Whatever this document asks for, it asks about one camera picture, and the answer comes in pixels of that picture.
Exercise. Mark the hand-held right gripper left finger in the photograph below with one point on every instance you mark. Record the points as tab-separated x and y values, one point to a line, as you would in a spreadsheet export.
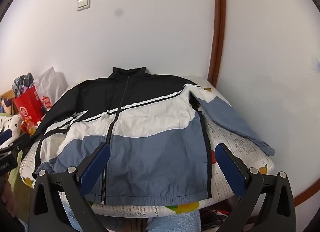
95	169

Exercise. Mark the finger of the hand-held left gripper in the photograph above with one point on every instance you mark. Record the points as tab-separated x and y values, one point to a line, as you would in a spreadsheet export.
5	134
18	143

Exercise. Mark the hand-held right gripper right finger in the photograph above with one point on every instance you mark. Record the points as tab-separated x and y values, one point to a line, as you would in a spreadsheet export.
230	169

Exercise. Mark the black white blue zip jacket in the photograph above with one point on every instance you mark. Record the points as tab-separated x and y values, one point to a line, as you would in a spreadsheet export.
150	126

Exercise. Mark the person's left hand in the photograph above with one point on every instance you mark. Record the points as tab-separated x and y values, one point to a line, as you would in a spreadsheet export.
7	197

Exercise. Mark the orange drink bottle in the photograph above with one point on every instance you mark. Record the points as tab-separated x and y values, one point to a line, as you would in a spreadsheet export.
31	127

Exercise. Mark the purple patterned pillow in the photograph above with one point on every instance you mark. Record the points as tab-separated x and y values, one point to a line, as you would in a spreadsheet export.
4	105

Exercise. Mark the round table, fruit-print cloth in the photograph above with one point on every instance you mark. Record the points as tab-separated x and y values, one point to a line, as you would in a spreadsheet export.
225	136

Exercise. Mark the red paper shopping bag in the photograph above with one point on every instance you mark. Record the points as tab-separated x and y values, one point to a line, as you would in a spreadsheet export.
27	106

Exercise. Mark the wooden headboard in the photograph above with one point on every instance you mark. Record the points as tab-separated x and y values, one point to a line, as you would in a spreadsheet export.
7	94

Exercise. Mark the grey checked cloth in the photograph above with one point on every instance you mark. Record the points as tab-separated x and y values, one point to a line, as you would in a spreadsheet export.
22	81

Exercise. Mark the white plastic shopping bag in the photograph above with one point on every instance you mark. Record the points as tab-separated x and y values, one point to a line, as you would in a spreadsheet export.
51	84

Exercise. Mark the brown wooden baseboard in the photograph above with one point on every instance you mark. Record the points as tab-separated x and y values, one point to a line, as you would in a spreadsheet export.
303	193

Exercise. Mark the brown wooden door frame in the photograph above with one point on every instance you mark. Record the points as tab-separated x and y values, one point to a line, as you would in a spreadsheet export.
217	34

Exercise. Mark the white wall light switch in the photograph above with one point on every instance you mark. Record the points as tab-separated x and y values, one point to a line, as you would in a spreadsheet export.
83	3

